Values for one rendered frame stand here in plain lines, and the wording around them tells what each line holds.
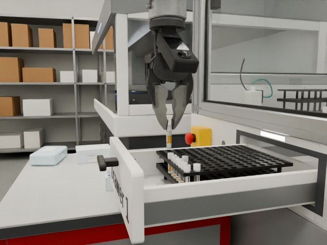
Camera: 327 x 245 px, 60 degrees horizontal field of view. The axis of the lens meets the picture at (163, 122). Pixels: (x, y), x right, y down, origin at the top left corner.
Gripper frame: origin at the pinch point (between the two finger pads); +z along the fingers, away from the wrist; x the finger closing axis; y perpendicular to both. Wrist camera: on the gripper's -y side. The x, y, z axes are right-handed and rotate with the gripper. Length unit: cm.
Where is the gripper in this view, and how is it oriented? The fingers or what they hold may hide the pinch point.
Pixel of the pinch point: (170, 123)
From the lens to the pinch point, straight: 56.8
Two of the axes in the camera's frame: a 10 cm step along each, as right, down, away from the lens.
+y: -2.8, -1.3, 9.5
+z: 0.0, 9.9, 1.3
